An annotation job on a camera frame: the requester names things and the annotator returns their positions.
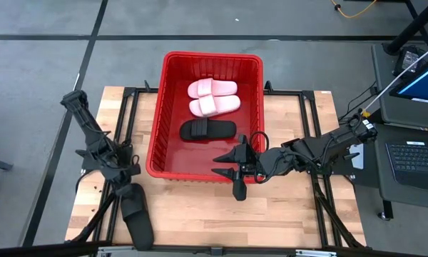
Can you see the silver metal bracket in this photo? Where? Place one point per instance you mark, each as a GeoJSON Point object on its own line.
{"type": "Point", "coordinates": [315, 253]}
{"type": "Point", "coordinates": [110, 250]}

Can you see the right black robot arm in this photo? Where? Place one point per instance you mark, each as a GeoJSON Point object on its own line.
{"type": "Point", "coordinates": [317, 150]}

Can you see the pink slide sandal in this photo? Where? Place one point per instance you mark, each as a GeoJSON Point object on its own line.
{"type": "Point", "coordinates": [214, 105]}
{"type": "Point", "coordinates": [212, 88]}

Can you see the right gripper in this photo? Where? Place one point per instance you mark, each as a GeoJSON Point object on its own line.
{"type": "Point", "coordinates": [257, 164]}

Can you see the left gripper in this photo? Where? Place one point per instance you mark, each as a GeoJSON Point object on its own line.
{"type": "Point", "coordinates": [125, 173]}

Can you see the red plastic bin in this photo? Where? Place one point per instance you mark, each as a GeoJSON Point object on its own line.
{"type": "Point", "coordinates": [185, 157]}

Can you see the black tripod stand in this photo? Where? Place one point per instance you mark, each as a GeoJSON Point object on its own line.
{"type": "Point", "coordinates": [410, 30]}

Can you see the black laptop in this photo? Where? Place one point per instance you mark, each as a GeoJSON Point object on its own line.
{"type": "Point", "coordinates": [417, 160]}

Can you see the black power adapter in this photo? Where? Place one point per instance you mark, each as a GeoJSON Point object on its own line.
{"type": "Point", "coordinates": [408, 59]}

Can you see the black aluminium frame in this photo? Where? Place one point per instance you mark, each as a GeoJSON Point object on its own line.
{"type": "Point", "coordinates": [308, 95]}

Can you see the computer monitor blue screen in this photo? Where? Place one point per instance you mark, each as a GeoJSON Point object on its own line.
{"type": "Point", "coordinates": [424, 85]}

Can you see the white paper tag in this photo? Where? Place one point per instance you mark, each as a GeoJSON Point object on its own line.
{"type": "Point", "coordinates": [358, 160]}

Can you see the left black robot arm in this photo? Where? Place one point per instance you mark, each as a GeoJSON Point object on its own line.
{"type": "Point", "coordinates": [87, 121]}

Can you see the black slide sandal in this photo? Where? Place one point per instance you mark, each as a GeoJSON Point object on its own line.
{"type": "Point", "coordinates": [137, 221]}
{"type": "Point", "coordinates": [208, 130]}

